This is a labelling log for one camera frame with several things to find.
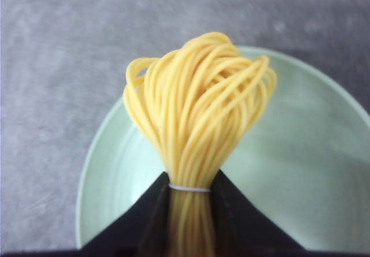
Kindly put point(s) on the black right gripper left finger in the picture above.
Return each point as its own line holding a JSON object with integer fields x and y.
{"x": 140, "y": 231}

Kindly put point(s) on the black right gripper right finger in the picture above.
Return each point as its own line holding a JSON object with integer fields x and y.
{"x": 241, "y": 229}

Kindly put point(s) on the yellow vermicelli noodle bundle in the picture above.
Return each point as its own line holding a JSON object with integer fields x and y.
{"x": 194, "y": 104}

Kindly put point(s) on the light green round plate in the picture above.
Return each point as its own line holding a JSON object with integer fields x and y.
{"x": 305, "y": 164}

